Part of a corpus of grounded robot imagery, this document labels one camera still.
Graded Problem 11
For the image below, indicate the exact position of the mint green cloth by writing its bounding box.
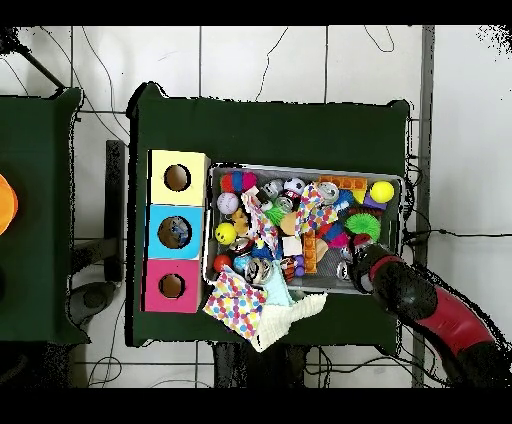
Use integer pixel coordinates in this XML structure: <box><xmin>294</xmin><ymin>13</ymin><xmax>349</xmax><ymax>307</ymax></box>
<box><xmin>263</xmin><ymin>267</ymin><xmax>296</xmax><ymax>309</ymax></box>

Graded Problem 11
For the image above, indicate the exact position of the large polka dot cloth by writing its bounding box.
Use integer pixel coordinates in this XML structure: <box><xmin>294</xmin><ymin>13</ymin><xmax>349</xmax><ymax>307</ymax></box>
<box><xmin>203</xmin><ymin>267</ymin><xmax>269</xmax><ymax>341</ymax></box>

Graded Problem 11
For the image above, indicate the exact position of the cream muslin cloth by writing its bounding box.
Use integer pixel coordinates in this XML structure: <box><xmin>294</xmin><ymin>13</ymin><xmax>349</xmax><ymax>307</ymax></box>
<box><xmin>250</xmin><ymin>291</ymin><xmax>329</xmax><ymax>353</ymax></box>

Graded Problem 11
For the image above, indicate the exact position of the wooden box with three holes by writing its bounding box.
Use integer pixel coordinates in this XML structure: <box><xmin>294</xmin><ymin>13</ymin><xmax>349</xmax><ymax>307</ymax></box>
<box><xmin>143</xmin><ymin>149</ymin><xmax>212</xmax><ymax>315</ymax></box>

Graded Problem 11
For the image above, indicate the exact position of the shallow clear bin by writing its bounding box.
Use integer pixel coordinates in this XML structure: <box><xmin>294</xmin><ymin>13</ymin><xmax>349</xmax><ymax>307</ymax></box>
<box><xmin>202</xmin><ymin>162</ymin><xmax>405</xmax><ymax>297</ymax></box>

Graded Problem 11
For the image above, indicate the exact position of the white baseball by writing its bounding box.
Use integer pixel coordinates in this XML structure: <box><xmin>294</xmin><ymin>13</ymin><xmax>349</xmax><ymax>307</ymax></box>
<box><xmin>216</xmin><ymin>191</ymin><xmax>241</xmax><ymax>215</ymax></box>

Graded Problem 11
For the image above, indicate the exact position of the rainbow spiky toy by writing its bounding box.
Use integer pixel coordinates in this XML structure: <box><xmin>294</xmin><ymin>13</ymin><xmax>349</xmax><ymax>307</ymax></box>
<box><xmin>221</xmin><ymin>171</ymin><xmax>260</xmax><ymax>194</ymax></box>

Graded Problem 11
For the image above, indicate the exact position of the yellow smiley ball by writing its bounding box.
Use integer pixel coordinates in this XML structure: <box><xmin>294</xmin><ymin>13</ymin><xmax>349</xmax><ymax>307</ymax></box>
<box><xmin>214</xmin><ymin>221</ymin><xmax>239</xmax><ymax>246</ymax></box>

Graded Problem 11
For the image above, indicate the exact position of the black and white soccer ball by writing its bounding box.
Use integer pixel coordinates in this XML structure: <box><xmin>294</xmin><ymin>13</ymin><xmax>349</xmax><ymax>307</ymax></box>
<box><xmin>283</xmin><ymin>177</ymin><xmax>307</xmax><ymax>198</ymax></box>

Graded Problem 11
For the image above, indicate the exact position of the small polka dot cloth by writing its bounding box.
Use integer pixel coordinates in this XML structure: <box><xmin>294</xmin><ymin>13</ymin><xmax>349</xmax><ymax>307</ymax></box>
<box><xmin>294</xmin><ymin>185</ymin><xmax>339</xmax><ymax>237</ymax></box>

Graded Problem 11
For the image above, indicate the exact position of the crushed silver can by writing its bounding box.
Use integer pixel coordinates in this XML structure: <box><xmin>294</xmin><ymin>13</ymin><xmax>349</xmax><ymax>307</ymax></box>
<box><xmin>316</xmin><ymin>182</ymin><xmax>342</xmax><ymax>206</ymax></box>

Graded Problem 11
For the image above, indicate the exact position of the large green spiky ball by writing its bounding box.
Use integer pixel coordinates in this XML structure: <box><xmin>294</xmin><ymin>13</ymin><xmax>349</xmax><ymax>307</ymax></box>
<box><xmin>345</xmin><ymin>211</ymin><xmax>384</xmax><ymax>243</ymax></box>

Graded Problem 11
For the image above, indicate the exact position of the black flat panel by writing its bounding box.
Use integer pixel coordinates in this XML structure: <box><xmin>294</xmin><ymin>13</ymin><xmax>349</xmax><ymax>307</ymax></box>
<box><xmin>104</xmin><ymin>139</ymin><xmax>128</xmax><ymax>283</ymax></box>

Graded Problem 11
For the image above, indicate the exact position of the grey floor stand base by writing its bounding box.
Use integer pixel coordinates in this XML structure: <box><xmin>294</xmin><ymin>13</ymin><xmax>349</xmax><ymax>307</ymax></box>
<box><xmin>67</xmin><ymin>238</ymin><xmax>121</xmax><ymax>325</ymax></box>

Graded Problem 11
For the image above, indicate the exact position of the green covered side table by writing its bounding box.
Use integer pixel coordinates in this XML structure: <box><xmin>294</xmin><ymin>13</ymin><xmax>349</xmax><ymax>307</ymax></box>
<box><xmin>0</xmin><ymin>87</ymin><xmax>85</xmax><ymax>345</ymax></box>

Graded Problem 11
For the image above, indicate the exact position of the orange round object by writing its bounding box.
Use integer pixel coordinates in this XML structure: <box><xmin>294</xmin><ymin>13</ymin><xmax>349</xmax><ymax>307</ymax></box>
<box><xmin>0</xmin><ymin>174</ymin><xmax>19</xmax><ymax>236</ymax></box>

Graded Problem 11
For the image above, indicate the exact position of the black tripod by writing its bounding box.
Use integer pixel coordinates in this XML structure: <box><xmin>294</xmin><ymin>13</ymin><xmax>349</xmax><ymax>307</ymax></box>
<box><xmin>0</xmin><ymin>26</ymin><xmax>67</xmax><ymax>91</ymax></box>

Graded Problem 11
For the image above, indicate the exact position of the black floor cable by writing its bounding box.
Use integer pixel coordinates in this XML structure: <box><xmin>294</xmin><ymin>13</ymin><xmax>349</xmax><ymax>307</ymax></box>
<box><xmin>402</xmin><ymin>226</ymin><xmax>512</xmax><ymax>247</ymax></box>

